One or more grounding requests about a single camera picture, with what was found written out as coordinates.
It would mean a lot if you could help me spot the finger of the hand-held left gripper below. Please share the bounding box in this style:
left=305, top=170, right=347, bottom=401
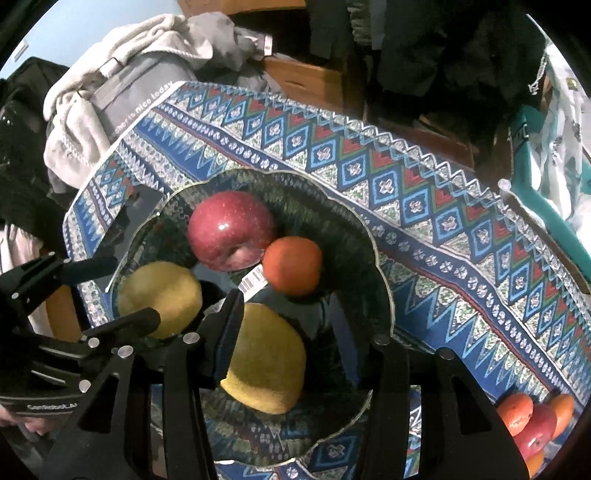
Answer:
left=81, top=308, right=162, bottom=344
left=60, top=256, right=121, bottom=286

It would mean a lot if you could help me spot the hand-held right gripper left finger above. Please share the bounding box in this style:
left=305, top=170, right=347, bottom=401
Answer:
left=39, top=288, right=245, bottom=480

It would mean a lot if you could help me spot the grey garment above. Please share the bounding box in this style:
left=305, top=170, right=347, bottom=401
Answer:
left=185, top=13, right=278, bottom=90

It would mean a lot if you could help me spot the black knit garment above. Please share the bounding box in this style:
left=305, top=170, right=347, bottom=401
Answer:
left=0, top=58, right=68, bottom=232

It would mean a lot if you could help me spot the small red apple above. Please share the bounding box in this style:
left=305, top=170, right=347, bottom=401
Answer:
left=513, top=404, right=558, bottom=462

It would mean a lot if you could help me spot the pile of light clothes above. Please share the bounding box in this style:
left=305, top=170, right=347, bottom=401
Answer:
left=44, top=14, right=204, bottom=190

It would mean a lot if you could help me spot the person's left hand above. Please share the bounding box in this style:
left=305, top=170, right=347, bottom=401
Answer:
left=0, top=406, right=51, bottom=437

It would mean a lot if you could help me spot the white floral plastic bag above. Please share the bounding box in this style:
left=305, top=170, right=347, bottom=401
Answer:
left=540, top=41, right=591, bottom=217

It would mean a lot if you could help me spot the large red apple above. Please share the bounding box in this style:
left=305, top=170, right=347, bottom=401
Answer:
left=187, top=191, right=278, bottom=273

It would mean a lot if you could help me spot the grey hanging jacket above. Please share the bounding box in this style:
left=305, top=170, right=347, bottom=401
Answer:
left=309, top=0, right=384, bottom=61

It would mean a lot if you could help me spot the dark green glass bowl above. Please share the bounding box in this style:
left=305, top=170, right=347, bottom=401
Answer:
left=111, top=168, right=395, bottom=467

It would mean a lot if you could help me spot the blue patterned tablecloth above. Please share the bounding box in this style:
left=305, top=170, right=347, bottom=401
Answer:
left=62, top=80, right=591, bottom=480

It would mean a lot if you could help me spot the wooden drawer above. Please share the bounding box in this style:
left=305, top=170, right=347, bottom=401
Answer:
left=265, top=53, right=345, bottom=109

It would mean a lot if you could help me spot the grey bag with print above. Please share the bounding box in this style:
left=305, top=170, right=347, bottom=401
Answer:
left=90, top=58, right=197, bottom=137

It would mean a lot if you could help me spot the wooden louvered wardrobe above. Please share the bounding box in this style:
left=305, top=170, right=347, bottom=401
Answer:
left=180, top=0, right=305, bottom=16

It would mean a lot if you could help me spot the black hanging coat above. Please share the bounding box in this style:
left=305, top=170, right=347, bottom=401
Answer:
left=383, top=0, right=546, bottom=125

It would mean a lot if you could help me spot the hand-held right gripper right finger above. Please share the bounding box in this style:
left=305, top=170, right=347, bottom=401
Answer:
left=329, top=293, right=529, bottom=480

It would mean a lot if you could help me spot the teal box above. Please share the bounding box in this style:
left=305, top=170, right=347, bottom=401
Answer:
left=508, top=106, right=591, bottom=259

